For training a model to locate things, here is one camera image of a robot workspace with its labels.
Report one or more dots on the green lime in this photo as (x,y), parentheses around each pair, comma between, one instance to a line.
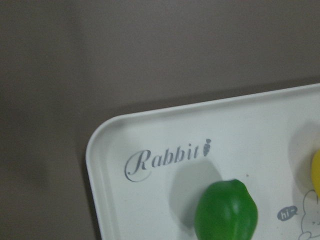
(226,211)

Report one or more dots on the yellow lemon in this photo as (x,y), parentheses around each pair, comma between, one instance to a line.
(315,172)

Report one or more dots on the white rabbit tray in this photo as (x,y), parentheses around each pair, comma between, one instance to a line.
(148,170)

